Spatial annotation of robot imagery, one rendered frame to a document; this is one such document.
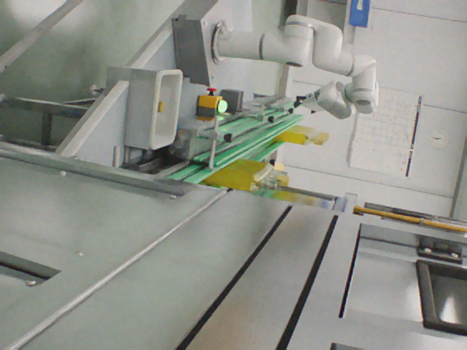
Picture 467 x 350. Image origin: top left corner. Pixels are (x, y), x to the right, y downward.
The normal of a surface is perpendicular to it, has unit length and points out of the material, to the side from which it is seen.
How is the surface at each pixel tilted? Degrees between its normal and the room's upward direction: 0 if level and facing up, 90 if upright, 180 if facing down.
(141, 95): 90
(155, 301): 90
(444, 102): 90
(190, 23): 90
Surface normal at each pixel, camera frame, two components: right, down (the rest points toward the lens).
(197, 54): -0.30, 0.66
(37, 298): 0.13, -0.96
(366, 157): -0.28, 0.19
